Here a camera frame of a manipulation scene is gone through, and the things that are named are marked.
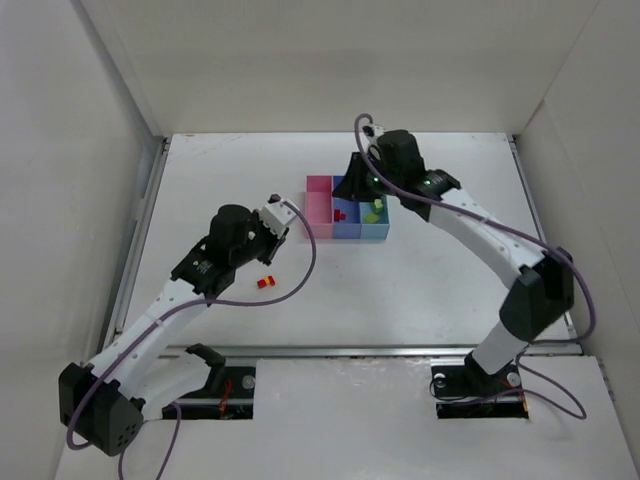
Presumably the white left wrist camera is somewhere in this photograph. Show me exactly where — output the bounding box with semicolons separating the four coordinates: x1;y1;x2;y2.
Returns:
258;194;299;238

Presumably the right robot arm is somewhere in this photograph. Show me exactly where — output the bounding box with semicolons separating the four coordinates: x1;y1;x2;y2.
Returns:
332;124;574;396

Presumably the aluminium front rail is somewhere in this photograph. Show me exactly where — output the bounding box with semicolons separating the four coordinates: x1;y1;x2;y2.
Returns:
160;344;583;359

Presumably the light blue plastic bin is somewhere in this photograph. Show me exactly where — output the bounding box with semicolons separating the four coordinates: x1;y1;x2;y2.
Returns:
359;198;390;241

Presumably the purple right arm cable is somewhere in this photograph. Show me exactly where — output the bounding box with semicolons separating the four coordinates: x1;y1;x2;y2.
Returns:
353;113;597;421

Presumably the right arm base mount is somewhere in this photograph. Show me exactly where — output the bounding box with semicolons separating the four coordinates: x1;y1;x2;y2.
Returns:
429;364;529;420

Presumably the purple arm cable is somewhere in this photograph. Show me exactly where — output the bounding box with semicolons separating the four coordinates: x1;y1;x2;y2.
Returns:
65;199;317;480
353;113;597;421

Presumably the pink plastic bin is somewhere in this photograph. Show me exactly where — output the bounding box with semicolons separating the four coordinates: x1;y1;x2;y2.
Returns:
304;175;334;240

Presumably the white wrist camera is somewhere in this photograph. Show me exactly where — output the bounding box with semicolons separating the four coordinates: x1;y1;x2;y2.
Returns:
361;124;387;161
258;194;299;238

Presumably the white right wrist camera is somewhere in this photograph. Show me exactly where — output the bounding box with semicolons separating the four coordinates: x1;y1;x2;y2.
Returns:
361;124;387;161

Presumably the red and orange lego stack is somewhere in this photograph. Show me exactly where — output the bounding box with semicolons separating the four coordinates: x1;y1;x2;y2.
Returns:
256;275;276;289

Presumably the aluminium rail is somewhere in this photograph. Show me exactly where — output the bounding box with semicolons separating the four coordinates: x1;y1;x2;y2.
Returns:
506;135;546;241
97;137;171;352
160;344;583;359

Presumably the aluminium right rail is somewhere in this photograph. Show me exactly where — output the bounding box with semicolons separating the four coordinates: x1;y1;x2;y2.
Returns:
506;135;546;241

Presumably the aluminium left rail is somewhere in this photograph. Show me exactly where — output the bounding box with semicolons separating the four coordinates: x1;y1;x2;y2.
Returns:
97;137;171;352

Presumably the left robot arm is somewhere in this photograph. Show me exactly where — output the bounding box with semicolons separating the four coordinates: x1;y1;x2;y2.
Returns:
58;199;300;456

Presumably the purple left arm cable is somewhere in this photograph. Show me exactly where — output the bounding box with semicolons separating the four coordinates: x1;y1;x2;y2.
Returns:
65;199;317;480

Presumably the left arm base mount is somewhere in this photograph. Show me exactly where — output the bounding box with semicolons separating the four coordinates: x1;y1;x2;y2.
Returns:
176;344;256;421

